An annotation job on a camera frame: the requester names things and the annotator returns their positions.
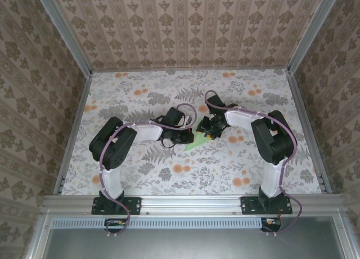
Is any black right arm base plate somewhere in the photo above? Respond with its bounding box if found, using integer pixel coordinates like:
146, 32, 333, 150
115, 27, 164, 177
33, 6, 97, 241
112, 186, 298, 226
241, 195, 293, 216

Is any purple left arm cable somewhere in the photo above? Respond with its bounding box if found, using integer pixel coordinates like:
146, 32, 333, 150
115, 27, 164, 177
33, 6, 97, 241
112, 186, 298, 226
98, 102, 198, 239

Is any aluminium rear rail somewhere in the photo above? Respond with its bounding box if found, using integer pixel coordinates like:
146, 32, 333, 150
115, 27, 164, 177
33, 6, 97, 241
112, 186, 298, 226
90, 67, 291, 74

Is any small connector board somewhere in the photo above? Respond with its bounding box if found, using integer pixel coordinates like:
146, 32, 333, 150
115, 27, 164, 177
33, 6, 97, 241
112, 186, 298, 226
104, 218, 128, 234
260, 218, 282, 234

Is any grey slotted cable duct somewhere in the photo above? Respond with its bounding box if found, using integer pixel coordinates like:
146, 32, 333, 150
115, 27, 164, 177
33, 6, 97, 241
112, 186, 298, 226
52, 218, 265, 229

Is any aluminium side rail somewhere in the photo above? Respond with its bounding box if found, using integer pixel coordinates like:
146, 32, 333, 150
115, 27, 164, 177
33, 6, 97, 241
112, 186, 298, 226
287, 70, 333, 194
52, 72, 93, 195

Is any grey metal panel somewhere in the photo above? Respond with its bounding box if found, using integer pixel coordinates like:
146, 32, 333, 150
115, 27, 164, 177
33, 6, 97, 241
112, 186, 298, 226
26, 216, 360, 259

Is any aluminium corner post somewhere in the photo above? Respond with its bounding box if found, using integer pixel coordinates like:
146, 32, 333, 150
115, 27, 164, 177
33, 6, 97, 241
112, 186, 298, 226
33, 0, 93, 75
288, 0, 343, 74

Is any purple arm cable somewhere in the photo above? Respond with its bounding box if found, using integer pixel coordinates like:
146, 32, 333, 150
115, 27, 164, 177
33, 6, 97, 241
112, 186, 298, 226
98, 102, 198, 239
204, 90, 303, 237

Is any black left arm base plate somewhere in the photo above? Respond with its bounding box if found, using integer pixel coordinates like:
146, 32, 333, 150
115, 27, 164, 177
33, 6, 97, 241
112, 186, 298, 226
91, 196, 141, 216

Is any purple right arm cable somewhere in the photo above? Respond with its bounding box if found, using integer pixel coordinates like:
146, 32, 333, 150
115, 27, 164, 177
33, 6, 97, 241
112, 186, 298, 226
204, 90, 303, 237

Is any floral table cover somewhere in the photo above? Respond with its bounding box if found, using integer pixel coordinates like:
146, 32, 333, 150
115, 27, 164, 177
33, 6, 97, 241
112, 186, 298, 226
60, 70, 323, 197

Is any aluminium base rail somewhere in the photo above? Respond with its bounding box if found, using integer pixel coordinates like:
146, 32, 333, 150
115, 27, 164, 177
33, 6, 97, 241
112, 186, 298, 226
42, 194, 347, 217

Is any light green paper sheet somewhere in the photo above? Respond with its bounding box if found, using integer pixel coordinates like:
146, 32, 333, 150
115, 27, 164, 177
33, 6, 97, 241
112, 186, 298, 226
182, 126, 212, 153

